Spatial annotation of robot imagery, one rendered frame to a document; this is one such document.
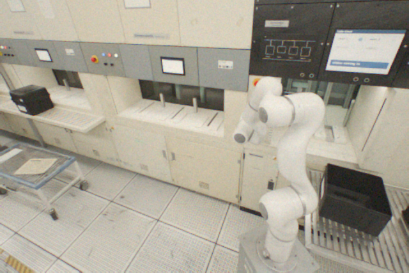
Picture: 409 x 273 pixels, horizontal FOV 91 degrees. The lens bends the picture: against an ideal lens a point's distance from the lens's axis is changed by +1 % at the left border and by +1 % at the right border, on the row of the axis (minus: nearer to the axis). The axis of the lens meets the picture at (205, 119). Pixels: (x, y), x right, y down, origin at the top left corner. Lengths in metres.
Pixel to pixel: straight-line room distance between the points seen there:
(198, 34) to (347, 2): 0.81
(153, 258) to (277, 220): 1.41
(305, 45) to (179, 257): 1.83
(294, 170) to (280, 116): 0.22
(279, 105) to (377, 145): 0.98
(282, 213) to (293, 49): 0.88
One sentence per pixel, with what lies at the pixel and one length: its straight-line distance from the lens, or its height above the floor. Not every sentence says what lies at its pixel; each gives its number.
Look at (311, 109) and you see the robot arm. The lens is 0.74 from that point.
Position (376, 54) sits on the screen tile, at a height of 1.57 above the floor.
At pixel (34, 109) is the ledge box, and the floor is 0.87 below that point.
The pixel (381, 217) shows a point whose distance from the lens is 1.37.
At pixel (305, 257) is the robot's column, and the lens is 1.26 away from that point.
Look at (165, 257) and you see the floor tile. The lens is 2.07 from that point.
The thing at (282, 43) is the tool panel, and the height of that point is 1.60.
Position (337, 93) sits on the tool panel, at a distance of 2.40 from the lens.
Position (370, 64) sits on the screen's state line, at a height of 1.52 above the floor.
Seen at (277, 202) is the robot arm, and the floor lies 1.18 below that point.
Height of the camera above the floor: 1.84
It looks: 31 degrees down
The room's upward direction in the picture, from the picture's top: 3 degrees counter-clockwise
